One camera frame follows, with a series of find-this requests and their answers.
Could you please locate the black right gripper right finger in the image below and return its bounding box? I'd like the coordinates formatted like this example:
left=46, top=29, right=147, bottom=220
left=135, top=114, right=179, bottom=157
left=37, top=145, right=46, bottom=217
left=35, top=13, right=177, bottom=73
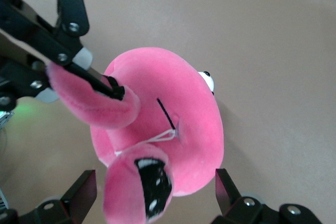
left=215, top=168, right=322, bottom=224

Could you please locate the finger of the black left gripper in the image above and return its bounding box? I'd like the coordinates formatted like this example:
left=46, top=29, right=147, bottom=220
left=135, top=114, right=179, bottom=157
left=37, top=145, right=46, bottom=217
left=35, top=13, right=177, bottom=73
left=0, top=61, right=60, bottom=112
left=0, top=0, right=125, bottom=102

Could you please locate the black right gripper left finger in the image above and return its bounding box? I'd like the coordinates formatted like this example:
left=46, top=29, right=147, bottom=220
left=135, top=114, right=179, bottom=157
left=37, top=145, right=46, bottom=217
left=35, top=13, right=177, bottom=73
left=0, top=169, right=98, bottom=224

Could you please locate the pink round plush toy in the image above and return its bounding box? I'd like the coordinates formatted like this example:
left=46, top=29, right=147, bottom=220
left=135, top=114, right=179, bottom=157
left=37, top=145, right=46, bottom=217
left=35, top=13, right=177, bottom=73
left=46, top=47, right=225, bottom=224

